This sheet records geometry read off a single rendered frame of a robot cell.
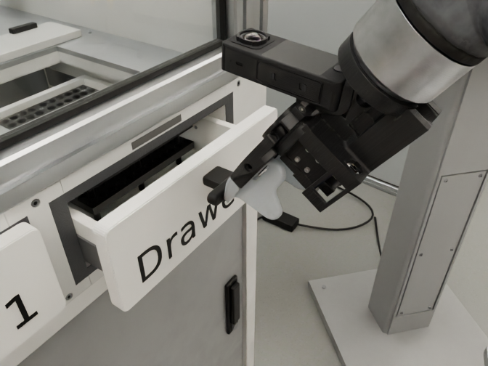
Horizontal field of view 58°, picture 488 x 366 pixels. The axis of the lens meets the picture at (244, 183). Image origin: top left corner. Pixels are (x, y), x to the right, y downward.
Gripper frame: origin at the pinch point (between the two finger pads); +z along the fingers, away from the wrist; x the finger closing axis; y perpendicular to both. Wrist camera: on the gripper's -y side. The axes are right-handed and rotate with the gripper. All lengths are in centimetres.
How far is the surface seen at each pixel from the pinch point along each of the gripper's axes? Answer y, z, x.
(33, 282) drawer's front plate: -5.5, 8.6, -19.2
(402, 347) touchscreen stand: 64, 62, 58
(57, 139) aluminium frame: -13.1, 0.3, -12.2
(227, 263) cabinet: 8.0, 33.7, 14.1
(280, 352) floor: 42, 82, 39
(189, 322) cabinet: 10.7, 37.5, 2.7
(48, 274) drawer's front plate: -5.3, 8.8, -17.7
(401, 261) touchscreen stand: 41, 42, 60
